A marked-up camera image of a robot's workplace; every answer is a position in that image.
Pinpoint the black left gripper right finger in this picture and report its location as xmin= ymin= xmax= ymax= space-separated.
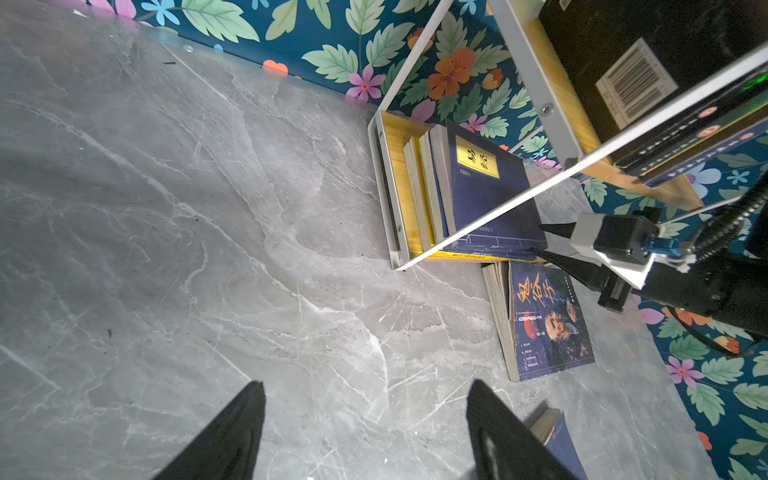
xmin=466 ymin=380 xmax=576 ymax=479

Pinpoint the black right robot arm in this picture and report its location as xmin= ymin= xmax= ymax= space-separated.
xmin=534 ymin=176 xmax=767 ymax=339

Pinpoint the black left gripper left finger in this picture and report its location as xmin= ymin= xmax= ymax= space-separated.
xmin=155 ymin=381 xmax=266 ymax=479

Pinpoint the navy book front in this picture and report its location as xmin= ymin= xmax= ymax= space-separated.
xmin=403 ymin=136 xmax=538 ymax=260

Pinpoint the purple portrait book top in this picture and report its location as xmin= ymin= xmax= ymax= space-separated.
xmin=638 ymin=118 xmax=767 ymax=187

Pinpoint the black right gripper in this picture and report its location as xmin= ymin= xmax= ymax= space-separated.
xmin=533 ymin=222 xmax=767 ymax=336

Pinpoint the purple book underneath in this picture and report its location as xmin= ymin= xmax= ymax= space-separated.
xmin=481 ymin=261 xmax=595 ymax=382

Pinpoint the black wolf cover book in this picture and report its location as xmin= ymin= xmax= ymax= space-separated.
xmin=610 ymin=64 xmax=767 ymax=176

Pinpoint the wooden white frame shelf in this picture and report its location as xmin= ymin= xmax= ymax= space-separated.
xmin=368 ymin=1 xmax=705 ymax=271

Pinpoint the black book standing on shelf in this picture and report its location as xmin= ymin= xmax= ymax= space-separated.
xmin=538 ymin=0 xmax=767 ymax=141

